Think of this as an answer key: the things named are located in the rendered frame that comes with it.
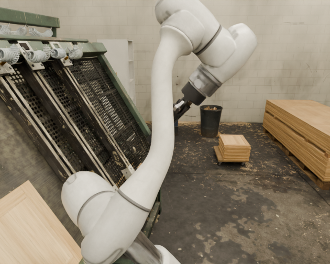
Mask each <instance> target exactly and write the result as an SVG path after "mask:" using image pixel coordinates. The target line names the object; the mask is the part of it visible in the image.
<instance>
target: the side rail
mask: <svg viewBox="0 0 330 264"><path fill-rule="evenodd" d="M97 58H98V60H99V61H100V63H101V65H102V66H103V68H104V70H105V71H106V73H107V74H108V76H109V78H110V79H111V81H112V83H113V84H114V86H115V87H116V89H117V90H118V92H119V94H120V95H121V97H122V99H123V100H124V102H125V104H126V105H127V107H128V109H129V110H130V112H131V113H132V115H133V117H134V119H135V120H136V122H137V123H138V125H139V127H140V128H141V130H142V132H143V133H144V135H145V136H146V138H148V137H149V135H150V134H151V131H150V129H149V128H148V126H147V124H146V123H145V121H144V119H143V118H142V116H141V114H140V113H139V111H138V109H137V108H136V106H135V105H134V103H133V101H132V100H131V98H130V96H129V95H128V93H127V91H126V90H125V88H124V86H123V85H122V83H121V81H120V80H119V78H118V76H117V75H116V73H115V71H114V70H113V68H112V66H111V65H110V63H109V61H108V60H107V58H106V56H105V55H104V54H101V55H100V56H98V57H97Z"/></svg>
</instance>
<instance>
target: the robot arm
mask: <svg viewBox="0 0 330 264"><path fill-rule="evenodd" d="M155 15H156V19H157V21H158V22H159V24H160V25H161V29H160V31H159V34H160V38H161V41H160V44H159V47H158V49H157V51H156V54H155V57H154V59H153V63H152V70H151V117H152V133H151V134H150V135H149V137H148V138H147V139H146V141H148V142H149V143H150V144H151V146H150V150H149V153H148V155H147V157H146V159H145V160H144V162H143V163H142V164H141V165H140V167H139V168H138V169H137V170H136V171H135V172H134V173H133V174H132V175H131V176H130V177H129V178H128V179H127V180H126V181H125V183H124V184H123V185H122V186H121V187H120V188H119V189H118V190H117V192H116V191H115V190H114V189H113V187H112V186H111V185H110V184H109V183H108V182H107V181H106V180H104V179H103V178H102V177H101V176H99V175H98V174H96V173H94V172H89V171H79V172H77V173H75V174H73V175H71V176H70V177H69V178H68V179H67V180H66V182H65V183H64V184H63V187H62V192H61V199H62V204H63V206H64V208H65V210H66V212H67V214H68V215H69V217H70V218H71V220H72V221H73V222H74V223H75V225H76V226H77V227H78V228H79V229H80V231H81V233H82V236H83V237H84V239H83V241H82V242H81V255H82V257H83V260H84V261H85V262H86V263H87V264H112V263H114V262H115V261H116V260H117V259H118V258H119V257H120V256H121V255H122V254H124V255H125V256H126V257H128V258H129V259H130V260H131V261H132V262H133V263H134V264H180V263H179V262H178V261H177V260H176V259H175V257H174V256H173V255H172V254H171V253H170V252H168V251H167V250H166V249H165V248H164V247H162V246H160V245H154V244H153V243H152V242H151V241H150V240H149V239H148V238H147V237H146V235H145V234H144V233H143V232H142V231H141V229H142V227H143V225H144V223H145V221H146V219H147V217H148V215H149V213H150V211H151V209H152V207H153V204H154V202H155V199H156V197H157V194H158V192H159V190H160V187H161V185H162V183H163V180H164V178H165V176H166V174H167V171H168V168H169V166H170V163H171V159H172V155H173V150H174V123H175V122H176V121H177V120H178V119H179V118H180V117H181V116H182V115H183V114H184V113H186V112H187V111H188V110H189V109H190V108H191V107H190V105H191V104H192V103H193V104H195V105H196V106H199V105H200V104H201V103H202V102H203V101H204V100H205V99H206V96H208V97H211V96H212V95H213V94H214V93H215V92H216V91H217V89H218V88H219V87H221V85H222V84H223V83H224V82H226V81H227V80H229V79H230V78H232V77H233V76H234V75H235V74H236V73H237V72H238V71H239V70H240V69H241V68H242V67H243V65H244V64H245V63H246V62H247V60H248V59H249V58H250V56H251V55H252V53H253V52H254V50H255V48H256V47H257V43H258V42H257V38H256V36H255V34H254V33H253V31H252V30H251V29H250V28H249V27H248V26H247V25H245V24H243V23H240V24H235V25H233V26H231V27H229V28H228V29H225V28H224V27H223V26H222V25H221V24H220V23H219V22H218V21H217V20H216V19H215V17H214V16H213V14H212V13H211V12H210V11H209V10H208V9H207V8H206V7H205V6H204V5H203V4H202V3H201V2H200V1H199V0H157V2H156V4H155ZM191 52H193V53H194V54H195V55H196V56H197V57H198V58H199V59H200V61H201V62H202V63H201V64H200V65H199V66H198V67H197V68H196V70H195V71H194V72H193V73H192V74H191V75H190V77H189V80H190V81H191V82H189V81H188V82H187V84H186V85H185V86H184V87H183V88H182V89H181V92H182V93H183V94H184V97H182V98H181V99H178V101H177V102H176V103H173V97H172V69H173V66H174V64H175V62H176V61H177V59H178V58H179V57H180V56H188V55H190V54H191Z"/></svg>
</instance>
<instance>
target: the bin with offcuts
mask: <svg viewBox="0 0 330 264"><path fill-rule="evenodd" d="M222 109H223V108H222V107H221V106H218V105H202V106H200V117H201V135H203V136H205V137H215V136H217V135H218V129H219V123H220V119H221V113H222Z"/></svg>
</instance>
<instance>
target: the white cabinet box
mask: <svg viewBox="0 0 330 264"><path fill-rule="evenodd" d="M97 42H102V43H103V45H104V46H105V48H106V50H107V52H106V53H105V54H104V55H105V56H106V58H107V60H108V61H109V63H110V65H111V66H112V68H113V70H114V71H115V73H116V75H117V76H118V78H119V80H120V81H121V83H122V85H123V86H124V88H125V90H126V91H127V93H128V95H129V96H130V98H131V100H132V101H133V103H134V105H136V97H135V73H134V49H133V40H128V39H97Z"/></svg>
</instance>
